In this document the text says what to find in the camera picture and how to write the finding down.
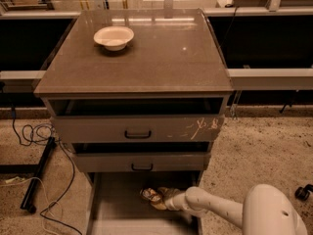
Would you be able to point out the white paper bowl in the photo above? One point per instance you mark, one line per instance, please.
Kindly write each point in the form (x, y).
(114, 38)

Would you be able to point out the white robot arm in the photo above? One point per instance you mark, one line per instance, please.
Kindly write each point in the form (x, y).
(265, 210)

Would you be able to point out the grey drawer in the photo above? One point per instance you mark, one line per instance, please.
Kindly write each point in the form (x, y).
(116, 207)
(123, 162)
(138, 129)

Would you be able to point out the middle grey drawer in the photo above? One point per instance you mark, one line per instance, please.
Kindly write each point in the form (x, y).
(123, 162)

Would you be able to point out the left grey metal rail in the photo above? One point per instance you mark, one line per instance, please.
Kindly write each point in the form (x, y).
(21, 81)

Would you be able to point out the bottom grey drawer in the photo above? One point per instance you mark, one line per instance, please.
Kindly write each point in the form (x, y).
(116, 207)

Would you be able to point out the black metal stand leg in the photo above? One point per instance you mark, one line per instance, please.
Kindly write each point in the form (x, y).
(36, 170)

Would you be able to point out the top grey drawer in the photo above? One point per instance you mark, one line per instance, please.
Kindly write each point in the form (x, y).
(138, 129)

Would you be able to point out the black caster wheel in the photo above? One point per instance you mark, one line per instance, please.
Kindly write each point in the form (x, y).
(303, 193)

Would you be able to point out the crushed orange can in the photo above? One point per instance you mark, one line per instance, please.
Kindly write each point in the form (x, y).
(151, 195)

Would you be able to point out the grey drawer cabinet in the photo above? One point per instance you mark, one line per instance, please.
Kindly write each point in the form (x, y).
(172, 67)

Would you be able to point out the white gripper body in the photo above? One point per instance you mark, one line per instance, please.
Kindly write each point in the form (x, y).
(178, 201)

